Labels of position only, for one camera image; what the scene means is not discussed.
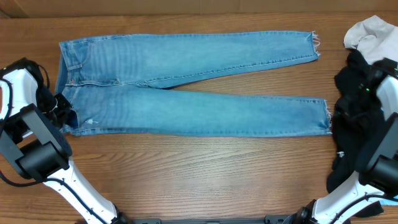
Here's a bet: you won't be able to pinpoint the light blue denim jeans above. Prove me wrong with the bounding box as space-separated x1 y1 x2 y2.
55 30 331 138

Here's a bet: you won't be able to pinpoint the brown cardboard back panel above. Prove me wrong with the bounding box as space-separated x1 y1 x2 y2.
1 0 397 18

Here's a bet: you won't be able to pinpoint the light blue cloth piece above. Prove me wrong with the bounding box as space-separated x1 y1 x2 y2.
379 199 398 206

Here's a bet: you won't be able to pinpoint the black garment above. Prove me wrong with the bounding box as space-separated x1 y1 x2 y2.
325 49 398 218

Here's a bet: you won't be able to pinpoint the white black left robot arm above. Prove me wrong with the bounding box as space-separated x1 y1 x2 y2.
1 58 132 224

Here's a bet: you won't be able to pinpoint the white beige garment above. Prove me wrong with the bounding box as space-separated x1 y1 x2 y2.
343 15 397 65

